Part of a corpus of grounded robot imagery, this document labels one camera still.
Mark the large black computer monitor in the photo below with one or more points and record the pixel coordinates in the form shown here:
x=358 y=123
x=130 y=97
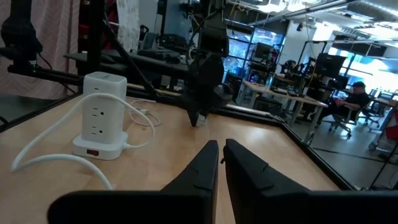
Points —
x=329 y=63

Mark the black workbench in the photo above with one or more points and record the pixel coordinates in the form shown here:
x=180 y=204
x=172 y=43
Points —
x=140 y=60

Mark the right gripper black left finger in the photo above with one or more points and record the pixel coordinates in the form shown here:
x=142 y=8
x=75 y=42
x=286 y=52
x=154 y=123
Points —
x=192 y=202

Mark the black bulky mounted device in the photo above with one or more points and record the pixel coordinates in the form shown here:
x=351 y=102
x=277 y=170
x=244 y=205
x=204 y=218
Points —
x=21 y=34

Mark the person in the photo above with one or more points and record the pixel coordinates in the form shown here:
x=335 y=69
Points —
x=357 y=99

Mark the pink curtain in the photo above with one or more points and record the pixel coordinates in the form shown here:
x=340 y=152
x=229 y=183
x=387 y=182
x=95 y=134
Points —
x=56 y=46

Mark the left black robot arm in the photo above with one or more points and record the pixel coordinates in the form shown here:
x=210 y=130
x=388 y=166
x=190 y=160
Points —
x=211 y=9

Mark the white power strip tower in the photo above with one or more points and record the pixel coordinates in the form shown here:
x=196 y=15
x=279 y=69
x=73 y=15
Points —
x=102 y=118

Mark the wooden office desk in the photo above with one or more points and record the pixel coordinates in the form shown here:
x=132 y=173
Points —
x=280 y=91

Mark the white patterned hanging sheet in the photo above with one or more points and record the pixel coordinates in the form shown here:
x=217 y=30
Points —
x=128 y=21

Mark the white wall charger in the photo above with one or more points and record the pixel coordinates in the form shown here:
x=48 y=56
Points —
x=202 y=119

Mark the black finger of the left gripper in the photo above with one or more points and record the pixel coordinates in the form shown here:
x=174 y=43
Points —
x=206 y=108
x=192 y=113

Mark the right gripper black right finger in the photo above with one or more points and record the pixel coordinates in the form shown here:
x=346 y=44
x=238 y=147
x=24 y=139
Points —
x=264 y=199

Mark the small black computer monitor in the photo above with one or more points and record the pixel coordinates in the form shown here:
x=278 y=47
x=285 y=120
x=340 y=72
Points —
x=263 y=50

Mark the silver ceiling duct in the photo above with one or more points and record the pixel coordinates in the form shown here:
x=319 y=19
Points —
x=373 y=9

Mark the black office chair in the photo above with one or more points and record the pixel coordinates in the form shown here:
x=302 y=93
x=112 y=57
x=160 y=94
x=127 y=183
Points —
x=340 y=121
x=373 y=109

